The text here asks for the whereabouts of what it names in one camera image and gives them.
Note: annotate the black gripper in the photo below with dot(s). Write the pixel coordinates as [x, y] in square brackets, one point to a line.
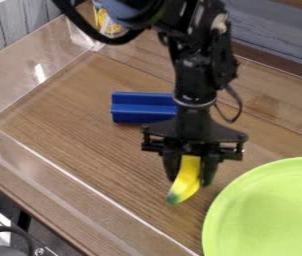
[195, 134]

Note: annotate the yellow toy banana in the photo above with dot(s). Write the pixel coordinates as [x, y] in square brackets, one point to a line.
[187, 181]

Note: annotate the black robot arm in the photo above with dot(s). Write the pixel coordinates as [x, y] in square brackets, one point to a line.
[194, 29]

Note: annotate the green plate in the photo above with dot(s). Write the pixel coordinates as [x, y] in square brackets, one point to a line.
[254, 219]

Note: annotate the blue plastic block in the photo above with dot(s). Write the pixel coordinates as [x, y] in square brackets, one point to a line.
[141, 107]

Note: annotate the yellow labelled tin can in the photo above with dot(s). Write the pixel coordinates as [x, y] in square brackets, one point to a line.
[105, 25]

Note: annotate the clear acrylic corner bracket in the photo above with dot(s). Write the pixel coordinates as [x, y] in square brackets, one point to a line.
[84, 36]

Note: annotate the clear acrylic barrier wall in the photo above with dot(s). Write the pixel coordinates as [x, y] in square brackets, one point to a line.
[72, 167]

